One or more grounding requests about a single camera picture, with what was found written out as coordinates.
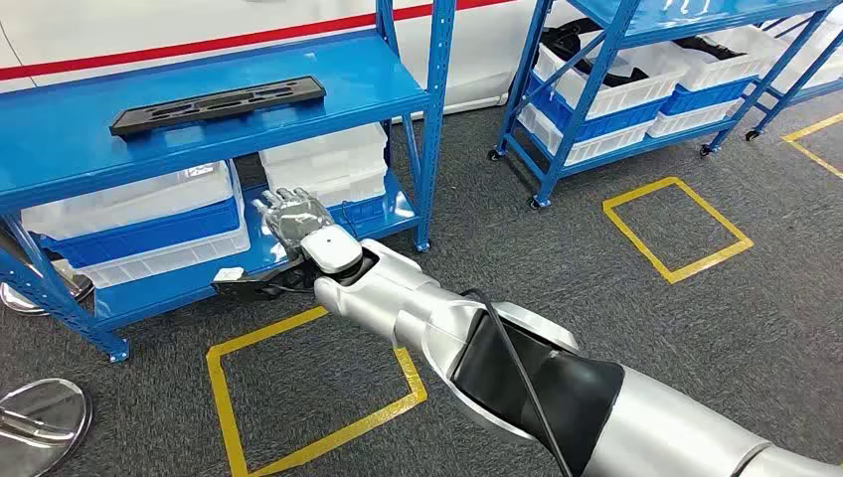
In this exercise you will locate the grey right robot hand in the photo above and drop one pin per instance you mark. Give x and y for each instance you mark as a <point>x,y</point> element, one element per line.
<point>296,217</point>

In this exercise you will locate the long black plastic frame part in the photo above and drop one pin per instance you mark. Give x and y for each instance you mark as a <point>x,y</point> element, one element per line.
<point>306,91</point>

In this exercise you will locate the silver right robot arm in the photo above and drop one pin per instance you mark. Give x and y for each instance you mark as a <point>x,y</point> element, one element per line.
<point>395,296</point>

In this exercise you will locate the blue steel shelf rack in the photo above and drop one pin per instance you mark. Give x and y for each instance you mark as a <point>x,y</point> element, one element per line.
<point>369,72</point>

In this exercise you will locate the blue wheeled shelf rack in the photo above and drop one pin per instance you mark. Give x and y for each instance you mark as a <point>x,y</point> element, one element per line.
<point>579,105</point>
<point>800,92</point>

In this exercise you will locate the black part in bin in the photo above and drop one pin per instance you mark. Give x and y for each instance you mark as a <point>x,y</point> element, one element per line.
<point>573,39</point>
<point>701,47</point>

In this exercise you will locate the chrome round stool base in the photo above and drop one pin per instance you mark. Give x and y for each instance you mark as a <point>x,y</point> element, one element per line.
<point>39,428</point>
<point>76,284</point>

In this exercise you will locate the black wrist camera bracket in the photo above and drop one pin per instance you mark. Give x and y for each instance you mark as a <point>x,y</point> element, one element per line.
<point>276,283</point>

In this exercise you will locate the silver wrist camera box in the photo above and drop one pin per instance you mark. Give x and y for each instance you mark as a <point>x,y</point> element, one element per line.
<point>228,275</point>

